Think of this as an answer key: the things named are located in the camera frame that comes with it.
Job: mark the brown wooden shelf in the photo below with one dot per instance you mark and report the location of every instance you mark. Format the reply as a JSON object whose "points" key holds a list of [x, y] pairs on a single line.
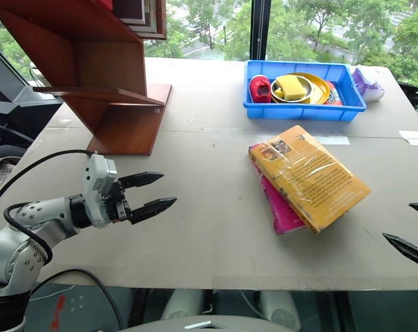
{"points": [[108, 58]]}

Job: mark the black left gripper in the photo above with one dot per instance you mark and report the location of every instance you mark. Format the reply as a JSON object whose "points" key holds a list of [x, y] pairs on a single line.
{"points": [[116, 204]]}

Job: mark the grey robot torso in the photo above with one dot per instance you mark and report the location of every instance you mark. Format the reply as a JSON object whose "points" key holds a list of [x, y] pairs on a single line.
{"points": [[208, 325]]}

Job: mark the blue plastic bin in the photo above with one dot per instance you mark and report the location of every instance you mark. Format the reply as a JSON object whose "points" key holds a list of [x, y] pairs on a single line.
{"points": [[298, 112]]}

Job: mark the white rounded shell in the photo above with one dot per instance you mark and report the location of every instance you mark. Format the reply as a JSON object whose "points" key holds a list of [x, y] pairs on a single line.
{"points": [[181, 304], [279, 309]]}

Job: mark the red snack packet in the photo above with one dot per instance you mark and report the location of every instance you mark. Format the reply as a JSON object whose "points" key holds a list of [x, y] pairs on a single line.
{"points": [[334, 97]]}

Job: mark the dark window post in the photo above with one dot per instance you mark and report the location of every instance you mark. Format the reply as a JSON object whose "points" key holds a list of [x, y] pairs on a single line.
{"points": [[260, 27]]}

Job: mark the yellow shrink-wrapped book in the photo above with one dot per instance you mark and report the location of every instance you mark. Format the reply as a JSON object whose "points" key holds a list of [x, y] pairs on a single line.
{"points": [[315, 176]]}

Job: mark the yellow sponge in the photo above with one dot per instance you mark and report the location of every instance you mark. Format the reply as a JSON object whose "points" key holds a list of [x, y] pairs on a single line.
{"points": [[289, 86]]}

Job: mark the purple and white bag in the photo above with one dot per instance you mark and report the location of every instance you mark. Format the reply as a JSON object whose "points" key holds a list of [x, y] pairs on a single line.
{"points": [[371, 91]]}

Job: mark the yellow plate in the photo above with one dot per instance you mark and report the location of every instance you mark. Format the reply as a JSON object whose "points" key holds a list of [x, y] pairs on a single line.
{"points": [[320, 88]]}

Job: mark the pale rimmed bowl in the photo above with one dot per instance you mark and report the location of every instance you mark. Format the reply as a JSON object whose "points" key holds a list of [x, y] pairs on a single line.
{"points": [[273, 91]]}

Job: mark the pink book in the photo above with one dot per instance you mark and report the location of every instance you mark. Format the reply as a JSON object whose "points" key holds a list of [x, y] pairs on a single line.
{"points": [[281, 214]]}

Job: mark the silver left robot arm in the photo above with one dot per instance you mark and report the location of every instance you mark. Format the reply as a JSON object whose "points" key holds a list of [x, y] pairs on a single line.
{"points": [[39, 215]]}

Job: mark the black office chair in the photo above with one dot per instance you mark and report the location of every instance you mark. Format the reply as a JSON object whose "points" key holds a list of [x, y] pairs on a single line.
{"points": [[414, 95]]}

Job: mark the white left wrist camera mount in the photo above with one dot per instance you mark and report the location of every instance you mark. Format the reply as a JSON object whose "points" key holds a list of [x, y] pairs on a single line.
{"points": [[97, 180]]}

